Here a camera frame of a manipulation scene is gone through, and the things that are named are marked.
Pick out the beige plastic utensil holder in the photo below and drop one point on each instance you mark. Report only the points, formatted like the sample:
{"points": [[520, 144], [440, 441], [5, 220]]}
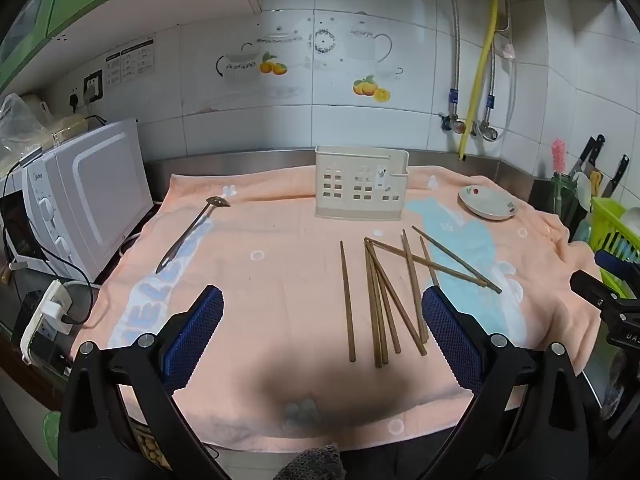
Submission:
{"points": [[360, 157]]}

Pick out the metal water valve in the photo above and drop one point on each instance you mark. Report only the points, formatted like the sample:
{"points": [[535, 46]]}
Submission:
{"points": [[486, 131], [454, 124]]}

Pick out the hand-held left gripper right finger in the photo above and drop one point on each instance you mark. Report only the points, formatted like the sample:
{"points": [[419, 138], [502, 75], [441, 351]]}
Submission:
{"points": [[450, 337]]}

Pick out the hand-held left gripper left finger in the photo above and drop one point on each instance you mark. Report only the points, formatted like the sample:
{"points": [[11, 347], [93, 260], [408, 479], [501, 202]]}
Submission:
{"points": [[196, 340]]}

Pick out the white bowl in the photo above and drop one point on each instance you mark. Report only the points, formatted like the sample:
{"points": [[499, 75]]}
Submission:
{"points": [[631, 220]]}

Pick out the pile of wooden chopsticks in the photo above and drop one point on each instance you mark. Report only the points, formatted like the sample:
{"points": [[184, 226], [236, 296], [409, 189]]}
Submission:
{"points": [[346, 300]]}

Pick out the black wall socket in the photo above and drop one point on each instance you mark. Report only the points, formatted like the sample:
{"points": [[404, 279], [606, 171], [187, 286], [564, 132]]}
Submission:
{"points": [[93, 87]]}

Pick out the green glass jar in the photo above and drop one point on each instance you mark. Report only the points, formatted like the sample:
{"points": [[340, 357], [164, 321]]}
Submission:
{"points": [[564, 195]]}

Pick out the peach printed towel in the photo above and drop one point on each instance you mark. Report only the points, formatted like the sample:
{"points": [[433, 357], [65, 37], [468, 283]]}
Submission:
{"points": [[275, 285]]}

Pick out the green plastic dish rack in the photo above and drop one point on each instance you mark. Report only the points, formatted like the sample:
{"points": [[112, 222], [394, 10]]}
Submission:
{"points": [[607, 215]]}

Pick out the pink bottle brush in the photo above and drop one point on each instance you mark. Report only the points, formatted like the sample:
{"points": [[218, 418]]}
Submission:
{"points": [[558, 156]]}

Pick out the clear plastic bag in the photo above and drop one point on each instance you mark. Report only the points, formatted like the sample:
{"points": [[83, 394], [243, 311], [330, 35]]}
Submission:
{"points": [[17, 125]]}

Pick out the white power strip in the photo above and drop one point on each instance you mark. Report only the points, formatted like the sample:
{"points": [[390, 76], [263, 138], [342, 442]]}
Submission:
{"points": [[45, 322]]}

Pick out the white microwave oven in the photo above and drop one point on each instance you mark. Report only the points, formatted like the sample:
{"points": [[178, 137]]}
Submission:
{"points": [[100, 185]]}

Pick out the person's grey knitted sweater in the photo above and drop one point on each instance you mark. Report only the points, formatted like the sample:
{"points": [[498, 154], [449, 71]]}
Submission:
{"points": [[312, 465]]}

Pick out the white floral plate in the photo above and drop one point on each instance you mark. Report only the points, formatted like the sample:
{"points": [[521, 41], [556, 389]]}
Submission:
{"points": [[487, 202]]}

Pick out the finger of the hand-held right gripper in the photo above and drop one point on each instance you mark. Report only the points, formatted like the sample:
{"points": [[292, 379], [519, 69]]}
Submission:
{"points": [[595, 290], [620, 258]]}

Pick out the green wall cabinet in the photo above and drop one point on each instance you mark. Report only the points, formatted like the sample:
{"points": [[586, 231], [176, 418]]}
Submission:
{"points": [[30, 20]]}

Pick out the white wall notice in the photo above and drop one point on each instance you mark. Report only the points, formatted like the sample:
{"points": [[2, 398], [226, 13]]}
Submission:
{"points": [[130, 62]]}

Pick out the metal slotted spoon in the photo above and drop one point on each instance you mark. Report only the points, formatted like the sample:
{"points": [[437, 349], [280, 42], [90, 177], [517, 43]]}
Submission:
{"points": [[192, 227]]}

